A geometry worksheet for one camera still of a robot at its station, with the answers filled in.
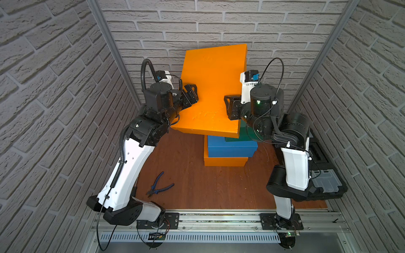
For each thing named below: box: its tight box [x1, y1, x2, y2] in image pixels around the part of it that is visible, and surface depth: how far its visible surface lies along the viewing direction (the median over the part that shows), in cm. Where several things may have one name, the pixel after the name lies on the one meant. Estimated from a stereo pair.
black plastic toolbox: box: [297, 128, 349, 202], surface depth 71 cm
